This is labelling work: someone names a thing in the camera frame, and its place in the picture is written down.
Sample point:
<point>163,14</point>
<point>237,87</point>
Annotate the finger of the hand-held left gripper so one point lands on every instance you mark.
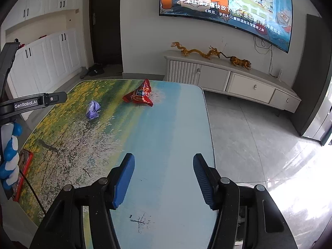
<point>7,62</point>

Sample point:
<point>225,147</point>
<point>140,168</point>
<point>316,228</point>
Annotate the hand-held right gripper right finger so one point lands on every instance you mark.
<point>205,181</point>

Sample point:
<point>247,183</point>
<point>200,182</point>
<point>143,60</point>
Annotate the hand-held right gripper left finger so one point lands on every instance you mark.
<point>124,179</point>

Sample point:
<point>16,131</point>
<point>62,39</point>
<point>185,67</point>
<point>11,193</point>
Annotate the red printed snack bag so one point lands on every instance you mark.
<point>141,94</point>

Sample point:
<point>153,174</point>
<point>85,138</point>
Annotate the person's left hand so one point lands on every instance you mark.
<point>10,155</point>

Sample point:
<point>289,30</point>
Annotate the white lower cupboards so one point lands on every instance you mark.
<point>51,57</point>

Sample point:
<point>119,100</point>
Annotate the landscape printed coffee table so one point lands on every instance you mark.
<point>168,134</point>

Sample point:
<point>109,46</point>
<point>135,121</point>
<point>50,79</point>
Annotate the red box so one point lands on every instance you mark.
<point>24,166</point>

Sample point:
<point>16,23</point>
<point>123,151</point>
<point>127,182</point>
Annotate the purple crumpled wrapper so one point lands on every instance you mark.
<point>92,110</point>

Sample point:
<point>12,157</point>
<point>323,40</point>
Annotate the black shoes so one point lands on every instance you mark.
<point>96,70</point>

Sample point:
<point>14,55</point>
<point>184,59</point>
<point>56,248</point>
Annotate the dark entrance door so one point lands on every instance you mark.
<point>106,31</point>

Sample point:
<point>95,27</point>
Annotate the white television cabinet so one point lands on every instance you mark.
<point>249,85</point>

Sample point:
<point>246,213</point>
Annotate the golden tiger figurine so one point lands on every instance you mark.
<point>240,62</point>

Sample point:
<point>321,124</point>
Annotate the small golden dragon figurine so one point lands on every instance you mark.
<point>215,51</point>

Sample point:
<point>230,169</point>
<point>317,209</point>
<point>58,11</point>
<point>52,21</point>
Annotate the large golden dragon figurine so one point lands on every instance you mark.
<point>190,51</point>

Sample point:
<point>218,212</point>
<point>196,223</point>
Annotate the small white device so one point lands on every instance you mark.
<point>280,74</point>

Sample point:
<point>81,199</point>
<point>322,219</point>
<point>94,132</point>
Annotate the curved wall television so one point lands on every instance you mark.
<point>220,0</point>

